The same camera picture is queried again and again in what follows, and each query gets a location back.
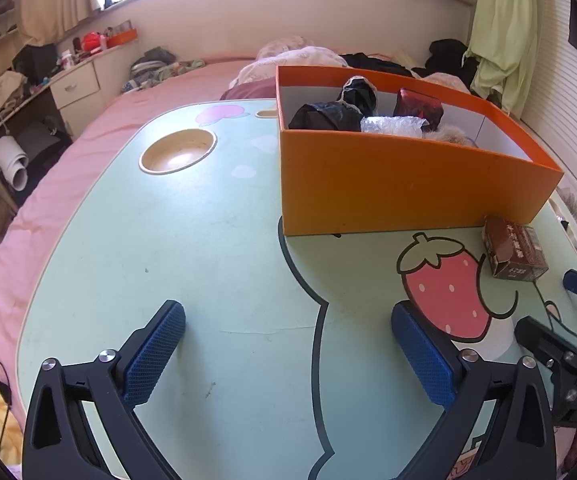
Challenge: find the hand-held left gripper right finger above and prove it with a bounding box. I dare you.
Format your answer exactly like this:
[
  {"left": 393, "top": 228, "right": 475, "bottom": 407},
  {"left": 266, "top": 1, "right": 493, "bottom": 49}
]
[{"left": 391, "top": 301, "right": 557, "bottom": 480}]

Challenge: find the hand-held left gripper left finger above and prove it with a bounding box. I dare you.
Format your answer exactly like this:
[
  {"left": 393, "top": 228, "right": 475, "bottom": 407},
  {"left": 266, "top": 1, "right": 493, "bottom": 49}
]
[{"left": 22, "top": 300, "right": 186, "bottom": 480}]

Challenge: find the small brown carton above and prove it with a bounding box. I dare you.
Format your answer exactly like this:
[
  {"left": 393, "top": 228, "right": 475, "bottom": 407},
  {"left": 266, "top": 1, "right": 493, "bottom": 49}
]
[{"left": 483, "top": 216, "right": 549, "bottom": 282}]

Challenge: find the orange cardboard box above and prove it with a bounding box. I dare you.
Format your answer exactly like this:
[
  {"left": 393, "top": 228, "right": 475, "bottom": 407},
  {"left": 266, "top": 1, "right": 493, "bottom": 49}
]
[{"left": 275, "top": 65, "right": 565, "bottom": 237}]

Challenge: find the beige fur pompom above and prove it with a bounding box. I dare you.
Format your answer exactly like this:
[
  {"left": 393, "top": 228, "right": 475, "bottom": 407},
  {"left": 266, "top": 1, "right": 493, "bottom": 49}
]
[{"left": 425, "top": 126, "right": 477, "bottom": 147}]

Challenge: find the clear bubble wrap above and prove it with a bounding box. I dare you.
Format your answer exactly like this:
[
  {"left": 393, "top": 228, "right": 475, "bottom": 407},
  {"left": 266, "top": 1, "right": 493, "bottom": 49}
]
[{"left": 360, "top": 115, "right": 432, "bottom": 137}]

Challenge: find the dark red foil packet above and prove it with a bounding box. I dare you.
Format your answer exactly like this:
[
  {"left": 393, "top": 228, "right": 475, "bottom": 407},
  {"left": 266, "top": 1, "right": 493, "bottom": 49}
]
[{"left": 393, "top": 88, "right": 443, "bottom": 131}]

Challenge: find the green cartoon-printed desktop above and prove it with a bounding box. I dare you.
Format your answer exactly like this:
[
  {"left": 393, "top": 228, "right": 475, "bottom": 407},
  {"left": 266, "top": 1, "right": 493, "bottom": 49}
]
[{"left": 16, "top": 99, "right": 577, "bottom": 480}]

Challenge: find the grey fluffy tuft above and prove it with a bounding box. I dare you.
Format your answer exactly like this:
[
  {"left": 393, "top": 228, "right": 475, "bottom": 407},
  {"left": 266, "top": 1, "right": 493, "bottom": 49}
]
[{"left": 559, "top": 187, "right": 577, "bottom": 231}]

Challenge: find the white paper roll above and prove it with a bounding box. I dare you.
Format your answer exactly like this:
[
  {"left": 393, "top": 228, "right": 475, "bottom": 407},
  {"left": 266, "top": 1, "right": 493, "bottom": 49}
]
[{"left": 0, "top": 135, "right": 29, "bottom": 191}]

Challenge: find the black clothing pile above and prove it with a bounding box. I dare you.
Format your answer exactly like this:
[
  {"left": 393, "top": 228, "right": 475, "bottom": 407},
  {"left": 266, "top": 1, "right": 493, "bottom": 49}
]
[{"left": 426, "top": 39, "right": 480, "bottom": 86}]

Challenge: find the maroon cloth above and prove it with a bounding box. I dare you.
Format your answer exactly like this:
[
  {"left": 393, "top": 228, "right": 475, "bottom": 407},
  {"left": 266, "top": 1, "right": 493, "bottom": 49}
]
[{"left": 220, "top": 82, "right": 276, "bottom": 102}]

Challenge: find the light green curtain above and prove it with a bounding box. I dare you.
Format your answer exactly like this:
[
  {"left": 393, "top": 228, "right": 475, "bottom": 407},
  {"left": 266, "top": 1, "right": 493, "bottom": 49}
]
[{"left": 469, "top": 0, "right": 539, "bottom": 116}]

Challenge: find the grey-green clothes pile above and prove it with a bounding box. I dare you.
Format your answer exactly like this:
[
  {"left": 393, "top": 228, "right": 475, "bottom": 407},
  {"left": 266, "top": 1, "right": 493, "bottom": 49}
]
[{"left": 121, "top": 46, "right": 206, "bottom": 93}]

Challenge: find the flat black garment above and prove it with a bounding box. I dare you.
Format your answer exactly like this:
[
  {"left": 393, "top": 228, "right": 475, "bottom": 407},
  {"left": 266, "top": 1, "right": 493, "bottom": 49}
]
[{"left": 339, "top": 52, "right": 419, "bottom": 78}]

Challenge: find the beige crumpled cloth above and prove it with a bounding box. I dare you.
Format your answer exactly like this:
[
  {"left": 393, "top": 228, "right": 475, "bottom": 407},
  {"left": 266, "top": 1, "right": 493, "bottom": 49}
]
[{"left": 0, "top": 71, "right": 26, "bottom": 116}]

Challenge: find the small orange sill box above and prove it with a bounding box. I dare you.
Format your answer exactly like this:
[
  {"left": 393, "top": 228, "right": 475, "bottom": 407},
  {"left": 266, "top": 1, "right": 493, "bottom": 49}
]
[{"left": 106, "top": 29, "right": 138, "bottom": 48}]

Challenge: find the pale pink quilt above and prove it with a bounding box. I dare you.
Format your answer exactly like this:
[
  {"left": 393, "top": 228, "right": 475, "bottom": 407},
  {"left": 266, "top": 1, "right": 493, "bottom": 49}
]
[{"left": 228, "top": 35, "right": 349, "bottom": 91}]

